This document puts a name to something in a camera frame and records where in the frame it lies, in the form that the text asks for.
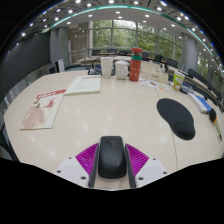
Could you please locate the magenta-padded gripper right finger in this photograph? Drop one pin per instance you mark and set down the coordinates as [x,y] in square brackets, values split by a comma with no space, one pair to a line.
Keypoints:
[150,170]

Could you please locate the white lidded mug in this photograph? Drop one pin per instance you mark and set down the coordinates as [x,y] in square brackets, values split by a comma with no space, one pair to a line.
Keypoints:
[121,70]

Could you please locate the black conference desk unit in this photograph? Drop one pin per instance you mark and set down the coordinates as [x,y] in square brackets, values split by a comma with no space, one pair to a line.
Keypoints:
[185,88]

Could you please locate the white paper document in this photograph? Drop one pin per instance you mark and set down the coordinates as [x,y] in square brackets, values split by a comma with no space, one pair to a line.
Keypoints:
[84,84]

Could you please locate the white paper cup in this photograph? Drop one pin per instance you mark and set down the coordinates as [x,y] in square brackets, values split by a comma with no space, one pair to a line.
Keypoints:
[107,66]

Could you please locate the colourful printed sheet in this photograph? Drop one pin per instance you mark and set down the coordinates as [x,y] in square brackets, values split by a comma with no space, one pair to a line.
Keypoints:
[154,84]

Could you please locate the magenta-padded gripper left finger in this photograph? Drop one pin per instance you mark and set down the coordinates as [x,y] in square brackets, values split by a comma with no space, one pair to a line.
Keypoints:
[71,170]

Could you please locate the black chairs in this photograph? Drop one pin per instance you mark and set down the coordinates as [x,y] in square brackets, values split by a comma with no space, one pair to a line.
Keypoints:
[171,62]

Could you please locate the black mouse pad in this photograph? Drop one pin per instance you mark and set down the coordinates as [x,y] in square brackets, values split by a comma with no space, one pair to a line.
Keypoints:
[176,116]

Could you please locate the red bottle with green band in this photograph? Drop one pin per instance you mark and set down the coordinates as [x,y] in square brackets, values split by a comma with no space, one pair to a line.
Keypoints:
[135,66]

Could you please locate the white and blue book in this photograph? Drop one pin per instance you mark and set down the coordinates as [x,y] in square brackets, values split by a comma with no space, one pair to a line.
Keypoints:
[200,102]

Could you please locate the black computer mouse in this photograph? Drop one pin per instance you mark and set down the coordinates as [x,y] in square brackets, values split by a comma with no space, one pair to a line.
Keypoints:
[112,156]

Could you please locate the red and white booklet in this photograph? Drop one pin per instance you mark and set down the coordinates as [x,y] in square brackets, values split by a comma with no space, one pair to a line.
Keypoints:
[41,110]

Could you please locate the ceiling lights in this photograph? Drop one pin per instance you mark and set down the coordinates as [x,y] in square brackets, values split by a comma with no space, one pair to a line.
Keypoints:
[89,5]

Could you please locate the white cardboard box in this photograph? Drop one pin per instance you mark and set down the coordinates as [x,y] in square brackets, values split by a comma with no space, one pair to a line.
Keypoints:
[154,72]

